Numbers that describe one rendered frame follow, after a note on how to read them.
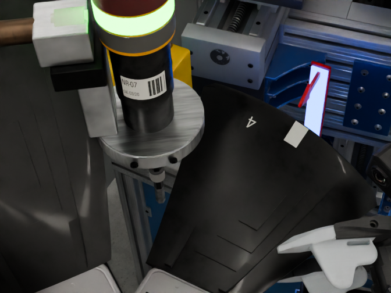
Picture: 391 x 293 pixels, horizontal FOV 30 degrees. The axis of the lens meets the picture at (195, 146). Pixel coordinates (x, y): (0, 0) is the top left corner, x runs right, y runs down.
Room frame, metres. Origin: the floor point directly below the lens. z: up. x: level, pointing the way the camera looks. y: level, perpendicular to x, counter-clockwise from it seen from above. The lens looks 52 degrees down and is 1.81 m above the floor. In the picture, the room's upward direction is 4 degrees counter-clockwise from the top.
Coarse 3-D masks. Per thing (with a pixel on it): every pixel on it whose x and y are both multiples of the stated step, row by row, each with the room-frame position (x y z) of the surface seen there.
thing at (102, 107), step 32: (64, 0) 0.32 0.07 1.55; (64, 32) 0.29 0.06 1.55; (96, 32) 0.31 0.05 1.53; (64, 64) 0.29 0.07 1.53; (96, 64) 0.29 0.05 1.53; (96, 96) 0.29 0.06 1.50; (192, 96) 0.32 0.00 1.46; (96, 128) 0.29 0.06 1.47; (128, 128) 0.29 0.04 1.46; (192, 128) 0.29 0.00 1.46; (128, 160) 0.27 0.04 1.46; (160, 160) 0.27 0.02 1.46
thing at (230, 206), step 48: (240, 96) 0.54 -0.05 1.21; (240, 144) 0.48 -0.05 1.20; (288, 144) 0.49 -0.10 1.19; (192, 192) 0.43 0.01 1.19; (240, 192) 0.43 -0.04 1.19; (288, 192) 0.43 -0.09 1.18; (336, 192) 0.44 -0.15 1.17; (192, 240) 0.37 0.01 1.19; (240, 240) 0.37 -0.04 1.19; (240, 288) 0.32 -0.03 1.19
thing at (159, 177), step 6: (156, 168) 0.30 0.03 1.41; (162, 168) 0.30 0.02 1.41; (150, 174) 0.30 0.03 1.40; (156, 174) 0.30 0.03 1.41; (162, 174) 0.30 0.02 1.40; (156, 180) 0.30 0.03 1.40; (162, 180) 0.30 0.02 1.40; (156, 186) 0.30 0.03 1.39; (162, 186) 0.30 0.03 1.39; (156, 192) 0.30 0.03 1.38; (162, 192) 0.30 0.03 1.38; (156, 198) 0.30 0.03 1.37; (162, 198) 0.30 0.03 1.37
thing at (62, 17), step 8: (64, 8) 0.31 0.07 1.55; (72, 8) 0.31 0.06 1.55; (80, 8) 0.30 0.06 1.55; (56, 16) 0.30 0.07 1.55; (64, 16) 0.30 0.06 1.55; (72, 16) 0.30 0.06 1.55; (80, 16) 0.30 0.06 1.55; (56, 24) 0.29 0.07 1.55; (64, 24) 0.29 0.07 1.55; (72, 24) 0.29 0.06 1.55
